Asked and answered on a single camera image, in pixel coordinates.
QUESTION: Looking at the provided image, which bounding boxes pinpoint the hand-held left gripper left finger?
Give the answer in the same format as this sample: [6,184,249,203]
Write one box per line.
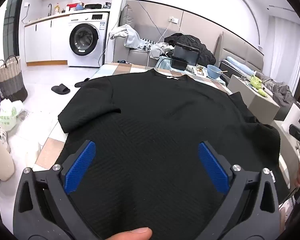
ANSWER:
[13,140,101,240]

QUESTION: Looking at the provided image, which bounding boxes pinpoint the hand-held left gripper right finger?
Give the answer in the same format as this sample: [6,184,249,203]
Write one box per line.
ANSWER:
[190,141,281,240]

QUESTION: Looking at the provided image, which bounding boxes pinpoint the black t-shirt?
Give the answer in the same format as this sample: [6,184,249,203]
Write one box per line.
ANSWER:
[56,69,290,240]

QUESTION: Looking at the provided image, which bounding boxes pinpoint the light grey clothes pile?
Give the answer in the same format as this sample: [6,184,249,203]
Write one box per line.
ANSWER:
[109,24,176,60]

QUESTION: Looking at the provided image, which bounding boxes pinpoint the person's left hand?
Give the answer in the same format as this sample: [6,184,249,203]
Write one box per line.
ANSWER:
[107,227,153,240]

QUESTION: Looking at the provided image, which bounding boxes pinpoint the grey blanket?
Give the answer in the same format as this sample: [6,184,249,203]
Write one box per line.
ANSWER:
[261,77,297,108]

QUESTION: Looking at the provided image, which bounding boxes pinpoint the grey box table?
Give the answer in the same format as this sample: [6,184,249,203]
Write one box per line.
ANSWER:
[227,74,281,123]

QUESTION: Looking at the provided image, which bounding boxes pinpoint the green plush toy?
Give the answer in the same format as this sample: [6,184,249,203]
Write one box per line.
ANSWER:
[249,74,267,97]

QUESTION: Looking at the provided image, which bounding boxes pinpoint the black slipper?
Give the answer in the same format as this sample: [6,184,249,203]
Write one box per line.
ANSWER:
[74,78,90,88]
[51,83,71,95]

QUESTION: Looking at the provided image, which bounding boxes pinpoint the cream plastic bin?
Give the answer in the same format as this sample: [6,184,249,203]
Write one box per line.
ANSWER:
[0,135,16,181]

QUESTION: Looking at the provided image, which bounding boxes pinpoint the white curtain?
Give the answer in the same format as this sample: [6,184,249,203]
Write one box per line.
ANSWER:
[268,14,300,98]

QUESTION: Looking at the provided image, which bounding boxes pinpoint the white plastic bag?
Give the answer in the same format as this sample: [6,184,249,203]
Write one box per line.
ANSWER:
[0,99,25,132]

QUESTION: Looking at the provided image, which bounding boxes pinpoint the light blue pillow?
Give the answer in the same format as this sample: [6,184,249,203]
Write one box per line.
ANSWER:
[226,56,256,76]

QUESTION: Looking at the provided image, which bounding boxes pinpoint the blue bowl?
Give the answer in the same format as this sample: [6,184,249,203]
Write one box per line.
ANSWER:
[206,64,222,79]

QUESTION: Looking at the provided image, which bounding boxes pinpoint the food tray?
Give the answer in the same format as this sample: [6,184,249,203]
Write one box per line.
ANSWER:
[189,64,208,77]

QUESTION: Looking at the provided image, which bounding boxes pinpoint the small black box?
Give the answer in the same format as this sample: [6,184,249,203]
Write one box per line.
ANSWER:
[170,56,189,71]

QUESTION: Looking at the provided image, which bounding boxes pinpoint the checkered tablecloth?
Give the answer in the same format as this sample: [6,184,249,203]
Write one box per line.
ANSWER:
[35,62,300,240]

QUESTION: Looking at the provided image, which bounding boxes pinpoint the woven laundry basket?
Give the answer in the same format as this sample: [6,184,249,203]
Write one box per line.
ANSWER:
[0,55,28,100]

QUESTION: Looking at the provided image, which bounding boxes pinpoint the black jacket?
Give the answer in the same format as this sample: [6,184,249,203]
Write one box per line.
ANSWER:
[164,33,217,67]

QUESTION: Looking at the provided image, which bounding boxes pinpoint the large black storage box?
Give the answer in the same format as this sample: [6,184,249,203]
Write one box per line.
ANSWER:
[173,42,201,66]

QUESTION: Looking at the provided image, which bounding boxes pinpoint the grey sofa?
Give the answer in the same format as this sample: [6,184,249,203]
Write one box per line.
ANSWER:
[114,0,297,120]

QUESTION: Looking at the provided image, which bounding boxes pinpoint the white washing machine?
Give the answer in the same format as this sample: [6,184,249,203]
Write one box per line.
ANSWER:
[67,12,109,68]

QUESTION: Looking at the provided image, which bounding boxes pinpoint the white base cabinet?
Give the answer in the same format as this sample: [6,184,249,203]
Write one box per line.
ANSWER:
[24,15,70,67]

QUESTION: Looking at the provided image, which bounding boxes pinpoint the dark glass door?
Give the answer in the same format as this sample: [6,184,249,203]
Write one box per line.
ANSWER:
[3,0,23,61]

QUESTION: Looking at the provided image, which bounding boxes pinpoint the white cable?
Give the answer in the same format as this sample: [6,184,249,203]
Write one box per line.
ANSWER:
[147,21,177,67]

